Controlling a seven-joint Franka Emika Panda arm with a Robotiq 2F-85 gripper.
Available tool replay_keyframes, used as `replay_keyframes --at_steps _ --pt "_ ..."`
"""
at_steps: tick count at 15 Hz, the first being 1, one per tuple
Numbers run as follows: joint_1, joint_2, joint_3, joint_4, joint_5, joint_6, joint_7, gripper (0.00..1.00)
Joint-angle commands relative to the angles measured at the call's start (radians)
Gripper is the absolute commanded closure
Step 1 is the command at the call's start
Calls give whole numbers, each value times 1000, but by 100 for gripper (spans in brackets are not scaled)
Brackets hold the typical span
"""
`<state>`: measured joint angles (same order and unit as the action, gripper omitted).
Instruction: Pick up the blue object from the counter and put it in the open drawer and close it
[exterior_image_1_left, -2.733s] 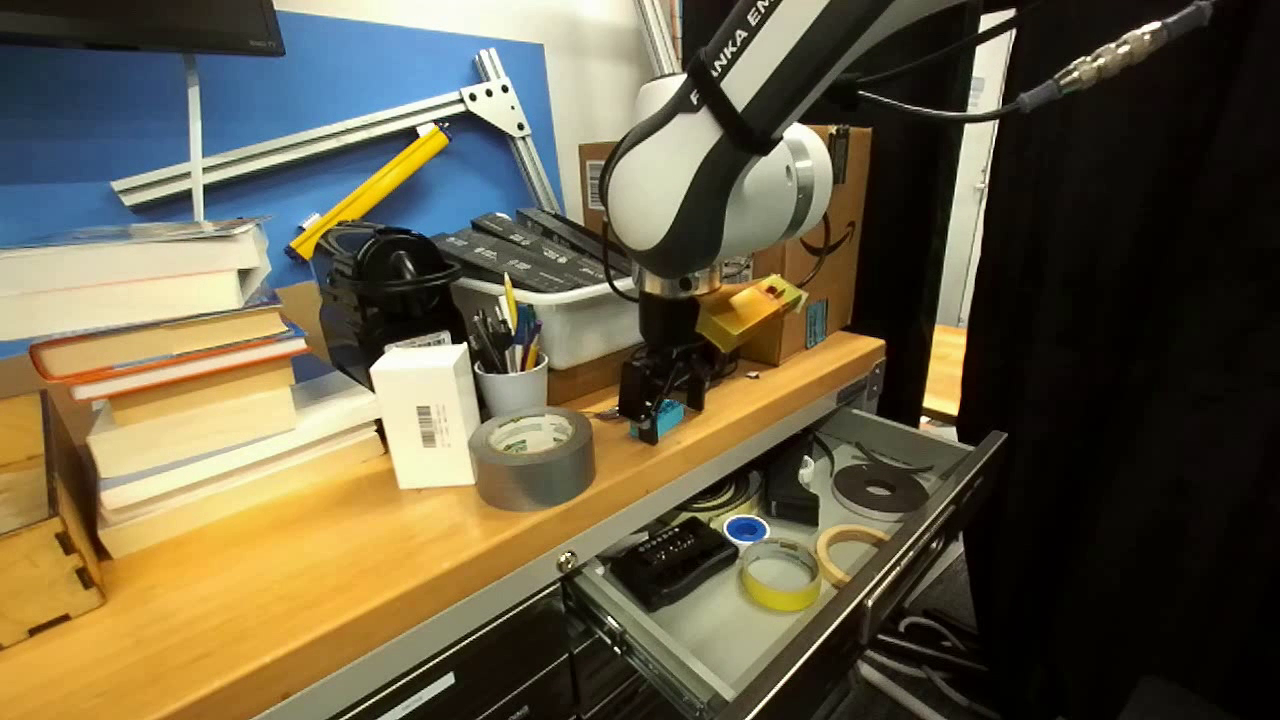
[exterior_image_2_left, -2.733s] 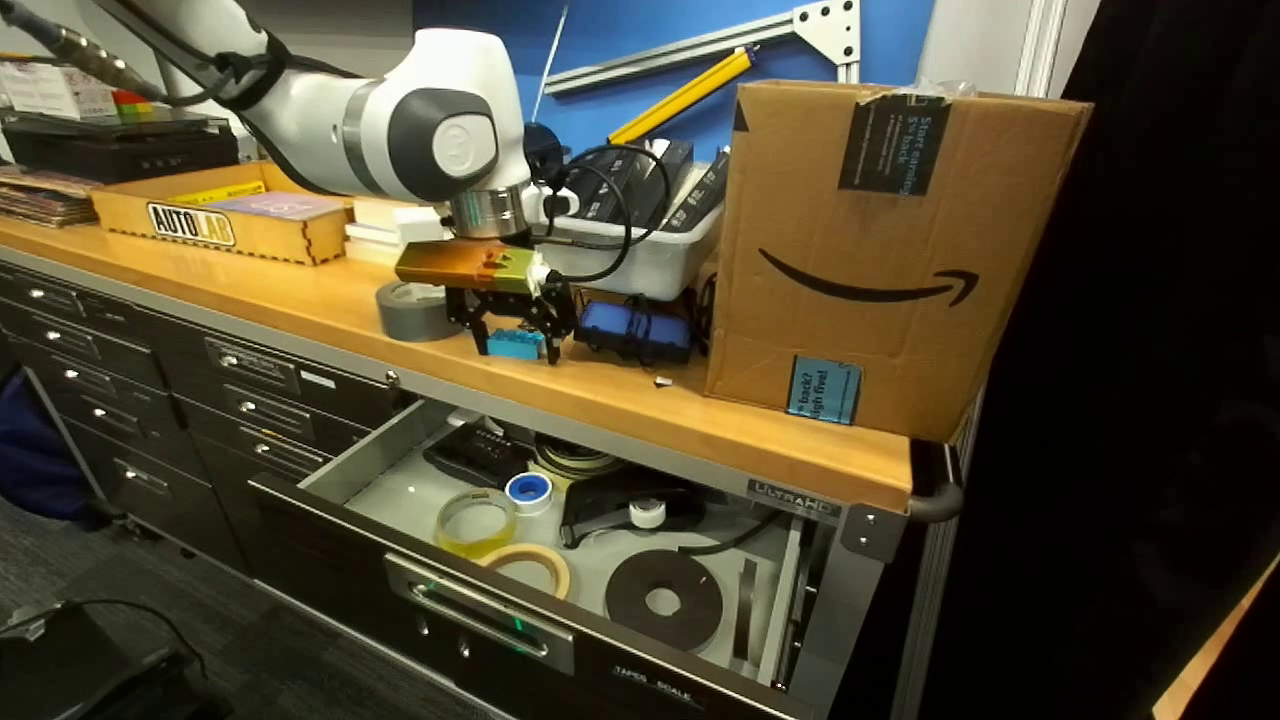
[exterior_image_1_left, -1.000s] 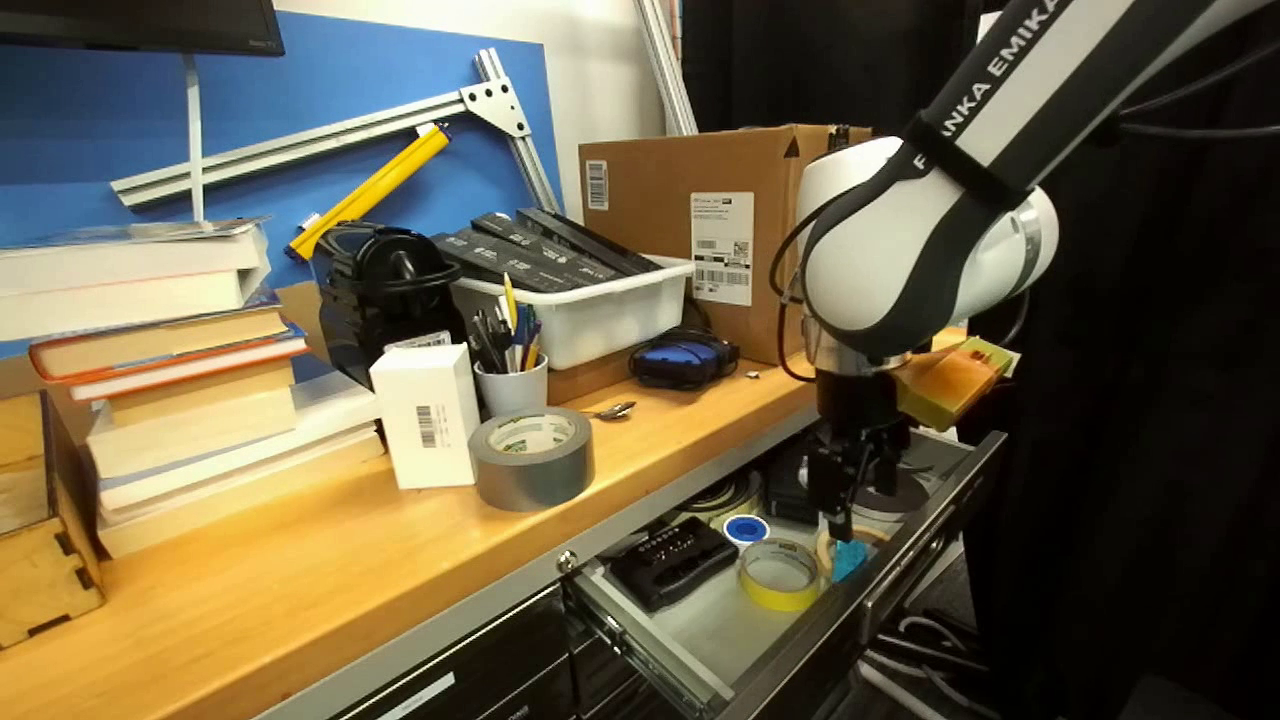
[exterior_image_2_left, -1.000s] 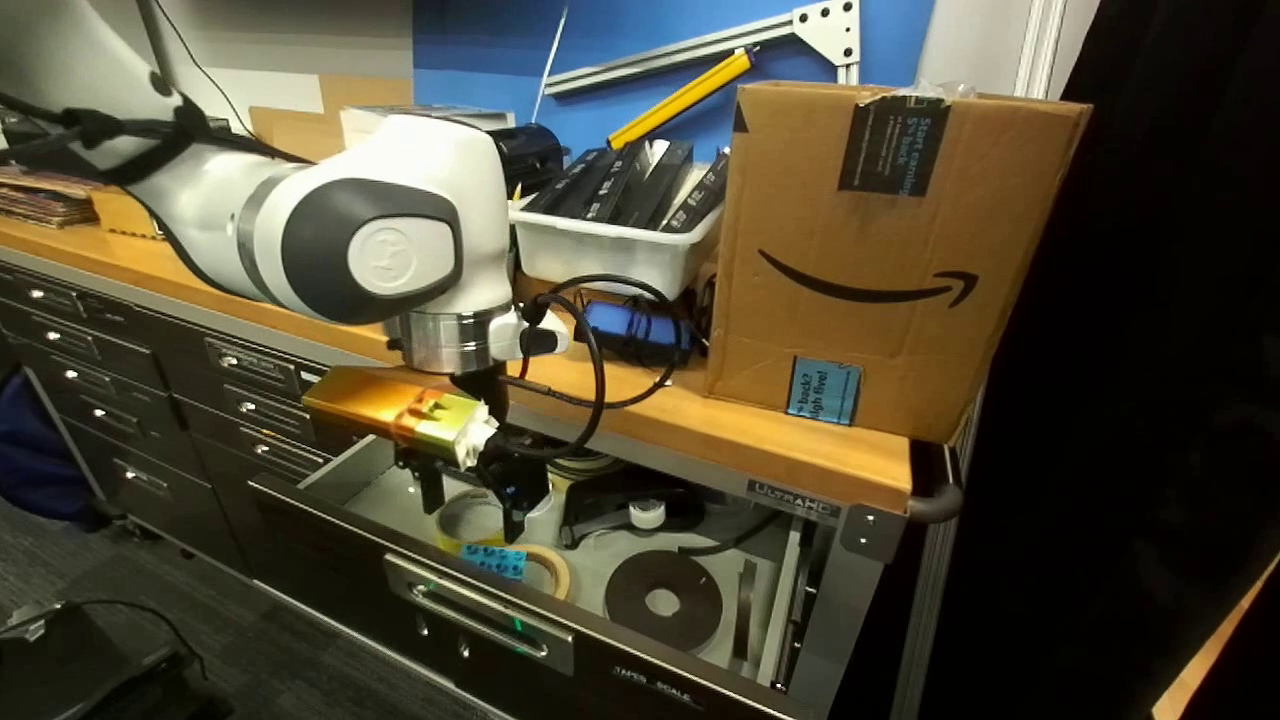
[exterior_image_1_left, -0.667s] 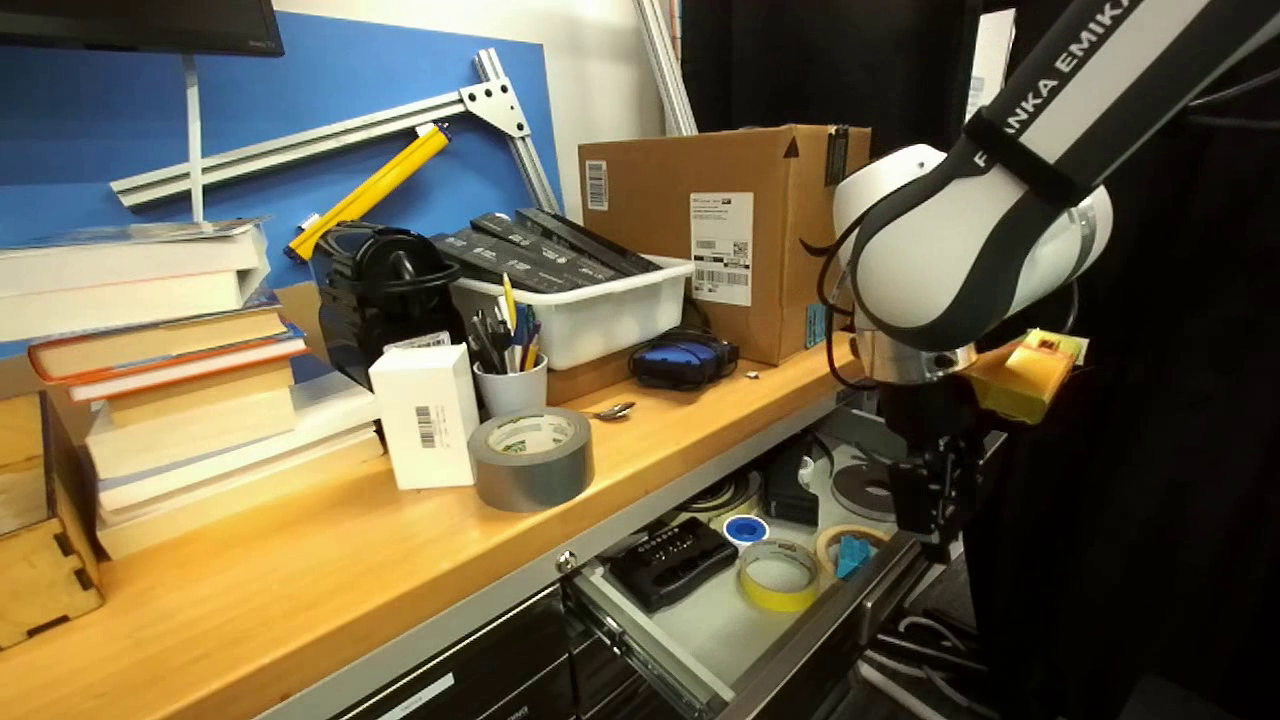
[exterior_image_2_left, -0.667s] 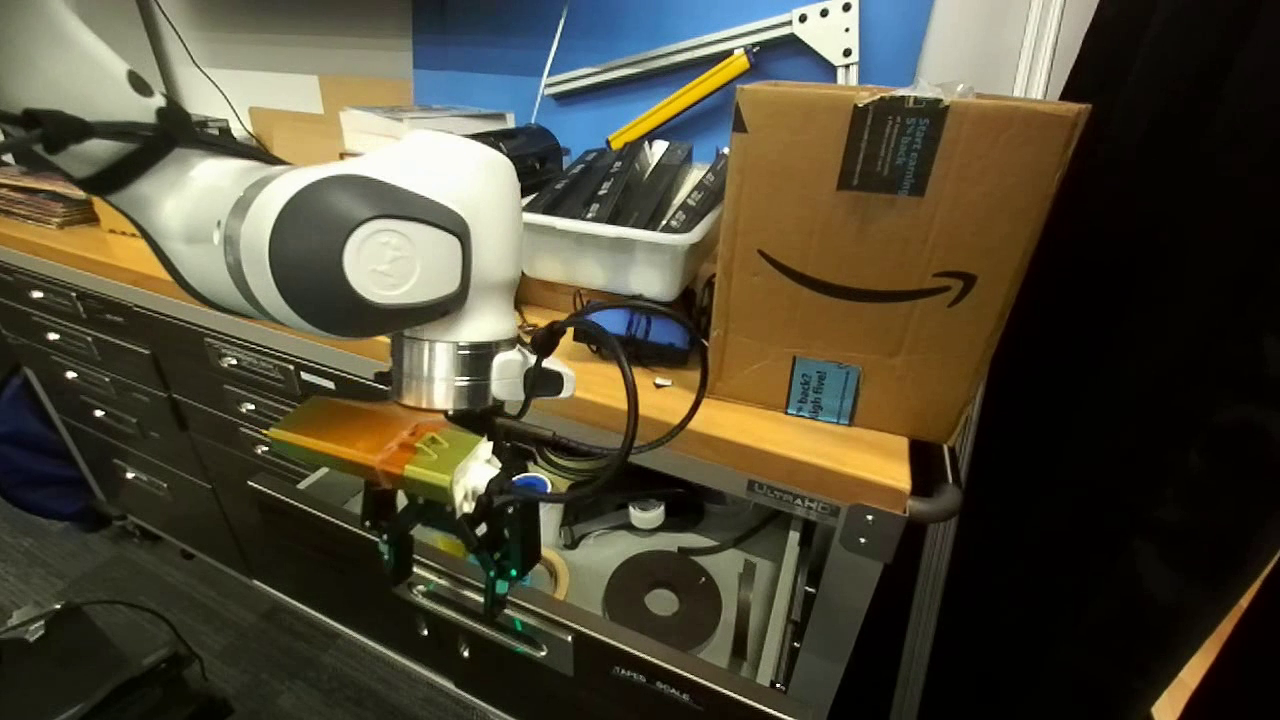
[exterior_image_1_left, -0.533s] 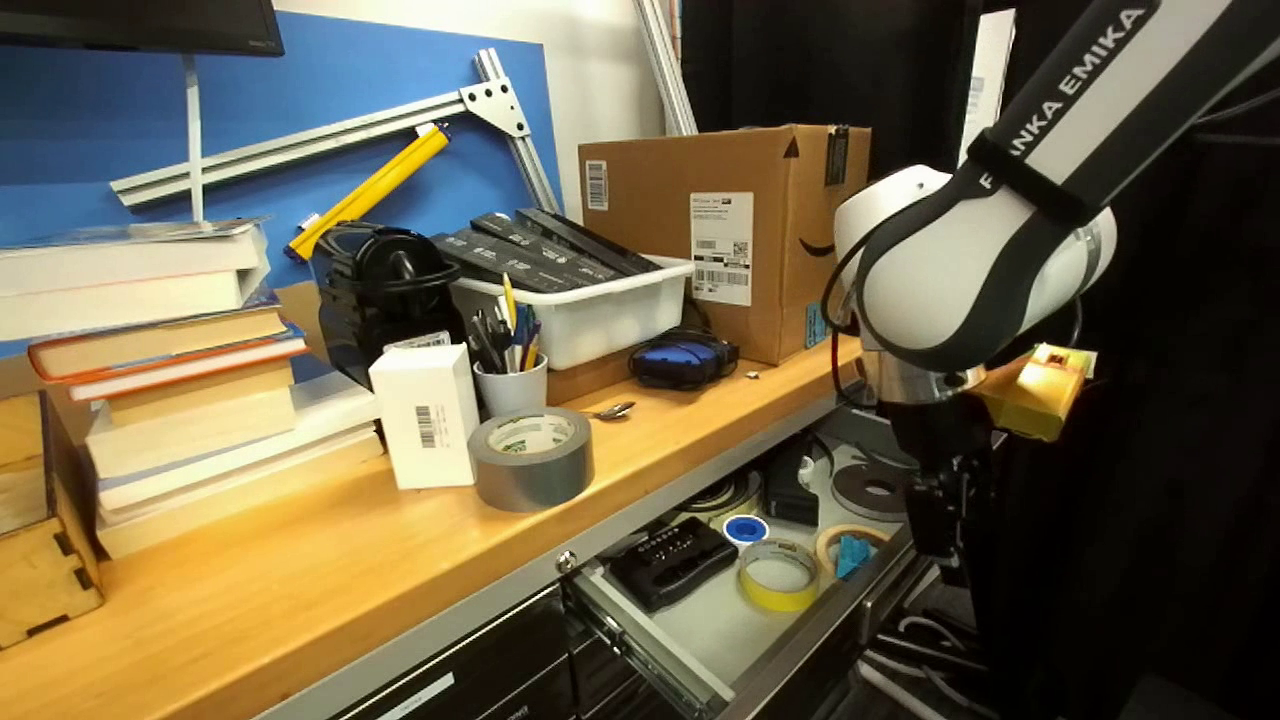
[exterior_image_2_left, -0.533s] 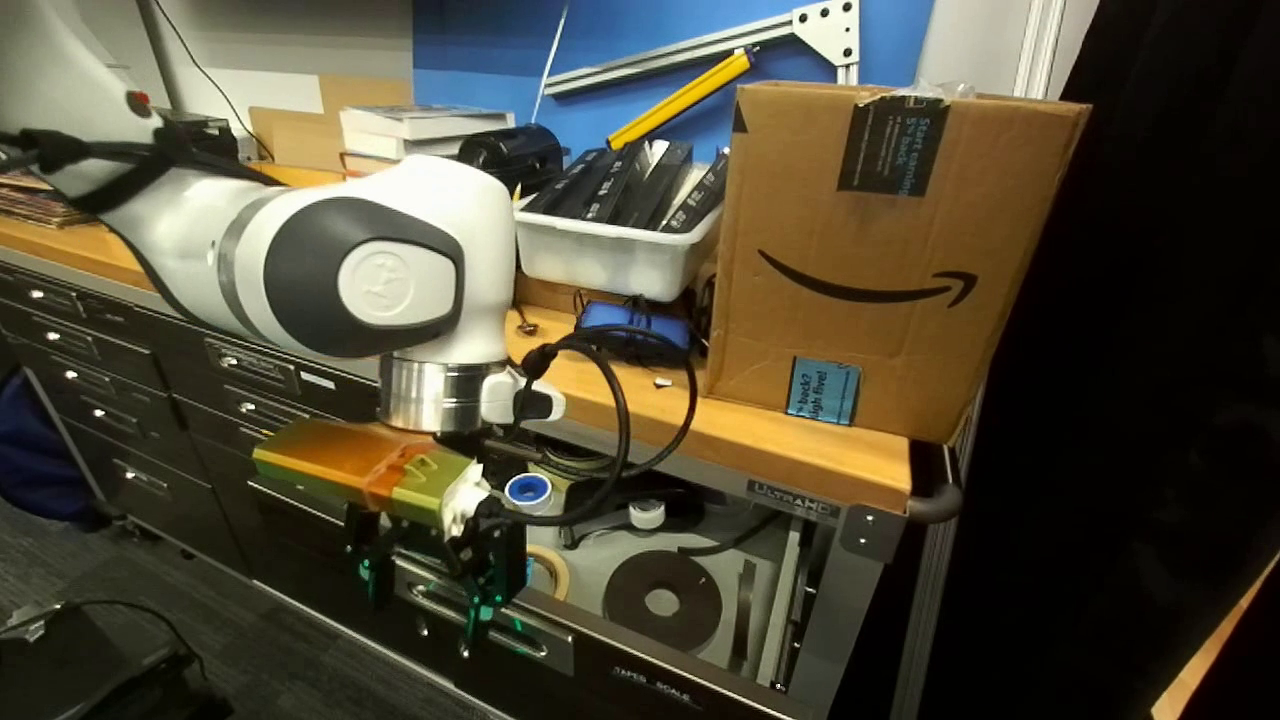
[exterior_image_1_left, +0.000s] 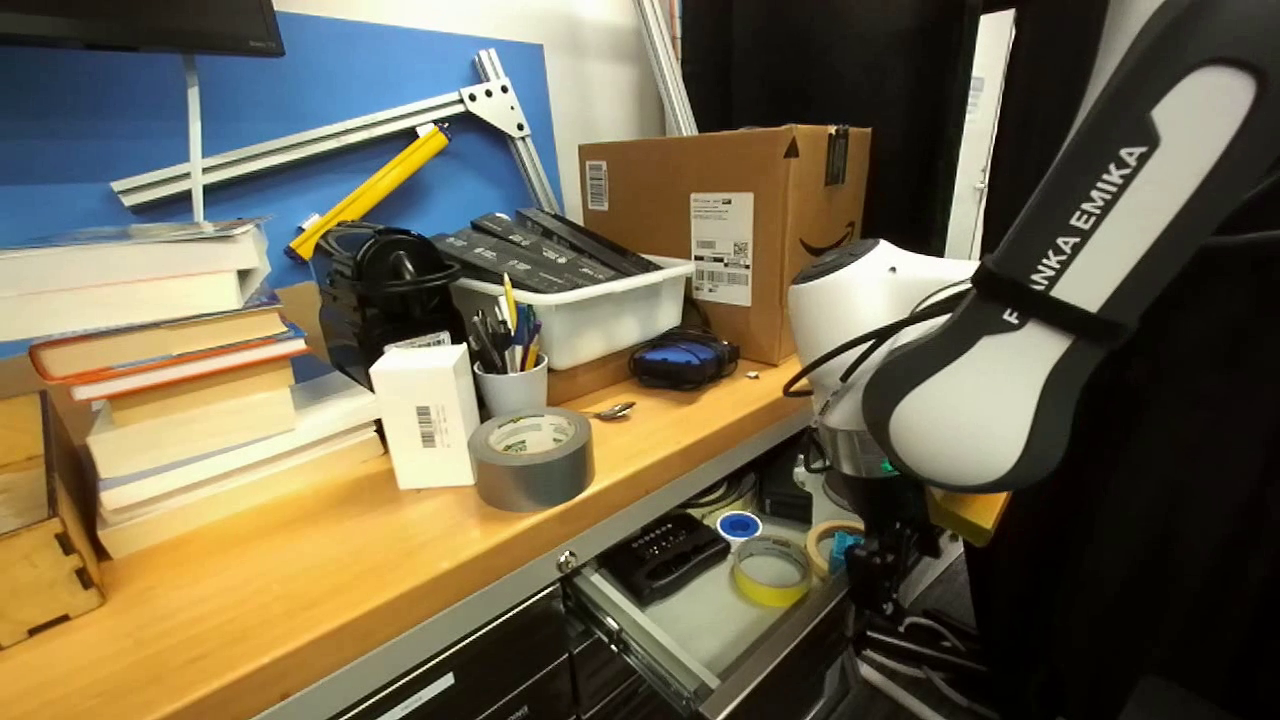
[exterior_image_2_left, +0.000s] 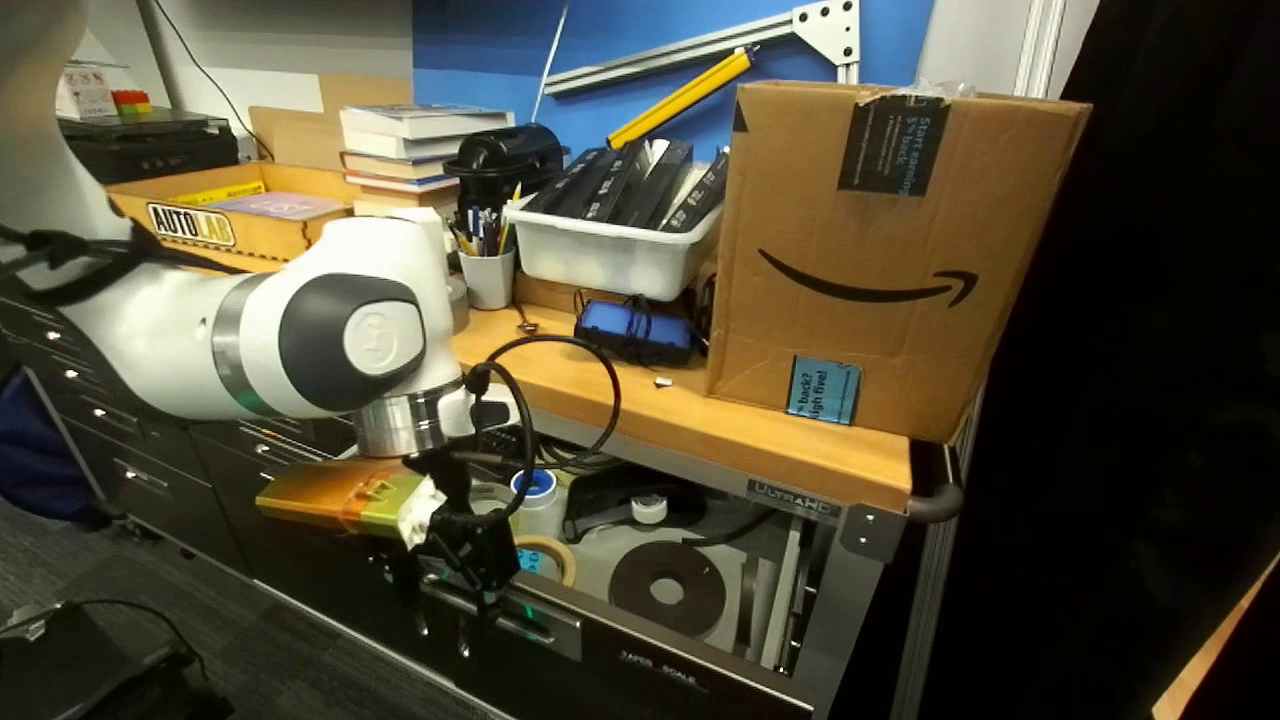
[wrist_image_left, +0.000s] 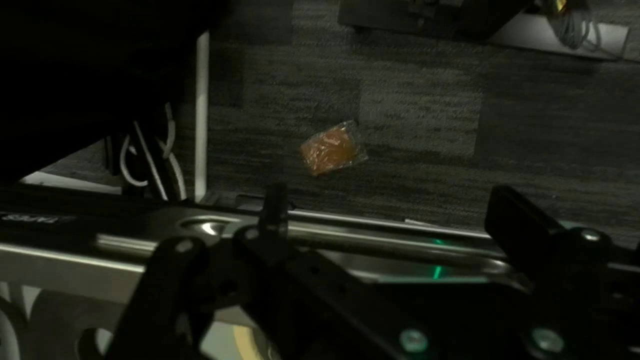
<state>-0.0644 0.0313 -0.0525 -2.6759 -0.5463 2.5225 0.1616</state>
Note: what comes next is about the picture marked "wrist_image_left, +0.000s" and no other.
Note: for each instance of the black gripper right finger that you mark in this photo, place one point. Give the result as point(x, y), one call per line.
point(553, 252)

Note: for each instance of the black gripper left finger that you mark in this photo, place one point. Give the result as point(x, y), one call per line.
point(172, 280)

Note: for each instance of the open gray metal drawer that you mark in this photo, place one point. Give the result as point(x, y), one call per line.
point(372, 239)

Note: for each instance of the orange plastic wrapper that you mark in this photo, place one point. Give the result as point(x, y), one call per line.
point(333, 151)

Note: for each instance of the dark equipment on white base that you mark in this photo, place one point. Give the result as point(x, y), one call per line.
point(467, 17)

